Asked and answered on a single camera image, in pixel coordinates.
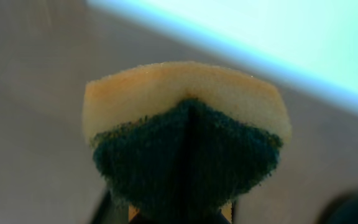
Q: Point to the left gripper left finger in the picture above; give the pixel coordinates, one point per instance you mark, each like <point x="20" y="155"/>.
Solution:
<point x="112" y="209"/>

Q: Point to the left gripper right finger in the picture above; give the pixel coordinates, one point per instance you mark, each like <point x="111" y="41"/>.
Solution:
<point x="229" y="211"/>

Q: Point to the orange green sponge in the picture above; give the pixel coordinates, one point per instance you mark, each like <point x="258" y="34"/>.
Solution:
<point x="178" y="140"/>

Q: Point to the light blue plate front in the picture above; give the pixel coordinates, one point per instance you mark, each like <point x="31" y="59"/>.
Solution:
<point x="309" y="44"/>

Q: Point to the black round tray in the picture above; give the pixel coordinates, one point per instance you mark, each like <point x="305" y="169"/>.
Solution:
<point x="342" y="210"/>

